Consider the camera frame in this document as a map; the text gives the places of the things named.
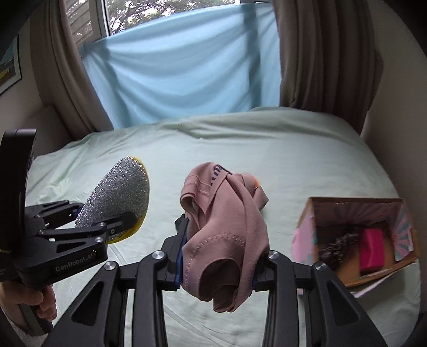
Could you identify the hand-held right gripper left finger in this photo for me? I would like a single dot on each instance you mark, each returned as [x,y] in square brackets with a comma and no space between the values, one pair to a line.
[178,267]

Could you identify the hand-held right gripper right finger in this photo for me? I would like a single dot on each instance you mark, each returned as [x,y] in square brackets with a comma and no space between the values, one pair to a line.
[267,270]

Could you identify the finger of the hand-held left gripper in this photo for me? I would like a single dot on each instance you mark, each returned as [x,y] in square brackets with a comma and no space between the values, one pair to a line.
[113,227]
[56,210]

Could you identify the silver and yellow scrub sponge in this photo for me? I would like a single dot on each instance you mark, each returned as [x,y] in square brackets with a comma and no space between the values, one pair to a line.
[116,190]

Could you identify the pink cloth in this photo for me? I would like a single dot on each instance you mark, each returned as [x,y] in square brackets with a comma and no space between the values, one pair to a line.
[220,240]

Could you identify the cardboard box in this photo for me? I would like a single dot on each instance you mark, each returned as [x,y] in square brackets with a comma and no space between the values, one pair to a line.
[307,240]

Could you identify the person's left forearm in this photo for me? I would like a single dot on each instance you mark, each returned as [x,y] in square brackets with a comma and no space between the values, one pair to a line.
[13,330]

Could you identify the person's left hand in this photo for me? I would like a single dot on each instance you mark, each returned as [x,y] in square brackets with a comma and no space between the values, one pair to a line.
[46,303]

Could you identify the dark scrubber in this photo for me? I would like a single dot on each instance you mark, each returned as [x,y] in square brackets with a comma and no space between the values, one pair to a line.
[337,248]

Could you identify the beige headboard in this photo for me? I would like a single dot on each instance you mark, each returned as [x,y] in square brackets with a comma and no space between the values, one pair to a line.
[43,126]

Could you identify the pink sponge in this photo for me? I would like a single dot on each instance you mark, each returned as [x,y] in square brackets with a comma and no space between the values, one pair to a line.
[372,250]

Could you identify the beige curtain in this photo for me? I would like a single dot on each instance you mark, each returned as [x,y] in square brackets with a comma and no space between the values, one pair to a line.
[320,53]
[66,73]

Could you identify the light blue cloth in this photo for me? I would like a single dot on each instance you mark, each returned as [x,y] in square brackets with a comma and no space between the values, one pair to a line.
[186,73]

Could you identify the window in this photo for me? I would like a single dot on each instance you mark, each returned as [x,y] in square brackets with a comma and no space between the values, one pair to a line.
[150,13]

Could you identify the wall poster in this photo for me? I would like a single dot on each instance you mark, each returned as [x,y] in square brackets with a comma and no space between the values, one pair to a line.
[10,66]

